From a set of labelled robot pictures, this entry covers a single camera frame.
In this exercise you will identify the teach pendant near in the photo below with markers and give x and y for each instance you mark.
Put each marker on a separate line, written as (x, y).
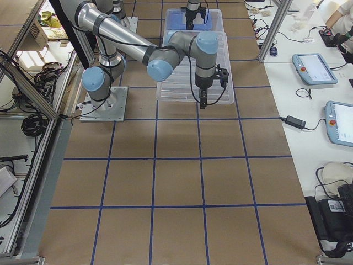
(338, 120)

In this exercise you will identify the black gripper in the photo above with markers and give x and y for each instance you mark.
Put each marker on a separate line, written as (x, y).
(190, 14)
(203, 83)

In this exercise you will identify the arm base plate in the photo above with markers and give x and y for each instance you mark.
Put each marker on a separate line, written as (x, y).
(131, 23)
(112, 110)

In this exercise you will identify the black power adapter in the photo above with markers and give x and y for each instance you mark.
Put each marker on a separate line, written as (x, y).
(295, 122)

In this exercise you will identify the blue patterned small device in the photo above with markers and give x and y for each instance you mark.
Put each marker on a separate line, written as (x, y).
(273, 51)

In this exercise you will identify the teach pendant far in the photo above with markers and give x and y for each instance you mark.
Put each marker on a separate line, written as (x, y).
(313, 69)

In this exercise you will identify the aluminium frame post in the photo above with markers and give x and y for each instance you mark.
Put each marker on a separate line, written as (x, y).
(274, 28)

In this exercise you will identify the teach pendant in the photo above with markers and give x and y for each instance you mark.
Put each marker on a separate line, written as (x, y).
(313, 69)
(338, 120)

